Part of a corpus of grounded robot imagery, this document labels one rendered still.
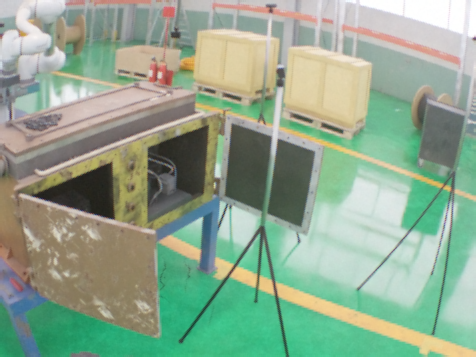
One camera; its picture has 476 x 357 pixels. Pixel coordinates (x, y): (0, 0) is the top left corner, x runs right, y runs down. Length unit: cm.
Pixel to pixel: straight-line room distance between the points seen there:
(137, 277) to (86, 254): 23
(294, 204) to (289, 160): 26
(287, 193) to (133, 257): 128
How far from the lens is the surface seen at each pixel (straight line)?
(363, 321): 315
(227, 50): 749
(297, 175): 259
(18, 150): 191
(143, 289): 171
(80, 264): 179
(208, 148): 277
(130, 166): 227
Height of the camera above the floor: 205
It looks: 24 degrees down
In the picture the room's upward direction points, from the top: 5 degrees clockwise
